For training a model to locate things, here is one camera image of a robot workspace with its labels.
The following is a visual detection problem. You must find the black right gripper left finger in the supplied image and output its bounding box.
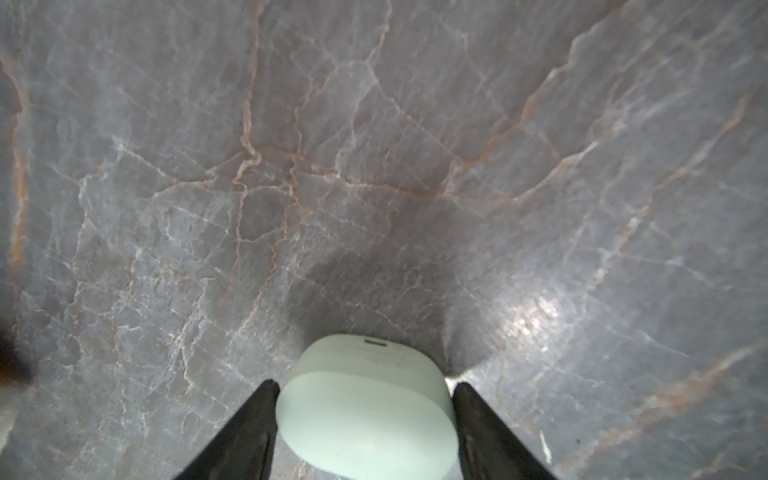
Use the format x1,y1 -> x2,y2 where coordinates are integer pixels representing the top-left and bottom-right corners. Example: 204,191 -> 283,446
175,379 -> 280,480

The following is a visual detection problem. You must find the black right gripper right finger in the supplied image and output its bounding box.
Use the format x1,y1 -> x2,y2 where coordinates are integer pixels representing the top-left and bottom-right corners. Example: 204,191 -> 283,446
452,382 -> 556,480

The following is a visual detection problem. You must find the mint green earbud charging case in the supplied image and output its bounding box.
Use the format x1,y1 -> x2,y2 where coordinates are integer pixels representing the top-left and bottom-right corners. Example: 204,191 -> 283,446
276,334 -> 459,479

